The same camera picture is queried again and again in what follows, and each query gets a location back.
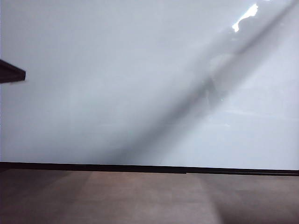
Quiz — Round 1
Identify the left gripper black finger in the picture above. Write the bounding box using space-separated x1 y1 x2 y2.
0 59 27 84

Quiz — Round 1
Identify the white glossy whiteboard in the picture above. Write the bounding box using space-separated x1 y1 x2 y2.
0 0 299 171

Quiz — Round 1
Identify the black whiteboard frame rail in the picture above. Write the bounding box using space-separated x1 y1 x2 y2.
0 161 299 177

